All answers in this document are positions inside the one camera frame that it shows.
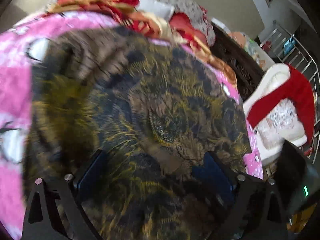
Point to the red gold satin quilt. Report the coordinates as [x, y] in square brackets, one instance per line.
[149, 25]

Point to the dark carved wooden nightstand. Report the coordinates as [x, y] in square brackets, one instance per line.
[248, 72]

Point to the red cushion right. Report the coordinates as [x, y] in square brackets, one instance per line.
[181, 23]

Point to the pink penguin fleece blanket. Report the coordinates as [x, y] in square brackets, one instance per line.
[21, 48]

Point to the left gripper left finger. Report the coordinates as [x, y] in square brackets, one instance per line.
[42, 219]

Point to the dark floral patterned garment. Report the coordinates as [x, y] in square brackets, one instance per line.
[154, 111]

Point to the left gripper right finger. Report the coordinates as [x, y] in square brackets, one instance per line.
[249, 208]

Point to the red cloth on chair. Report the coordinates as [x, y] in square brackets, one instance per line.
[297, 89]

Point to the metal stair railing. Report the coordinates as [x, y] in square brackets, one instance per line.
[299, 49]

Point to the white upholstered chair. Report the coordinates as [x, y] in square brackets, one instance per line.
[282, 123]

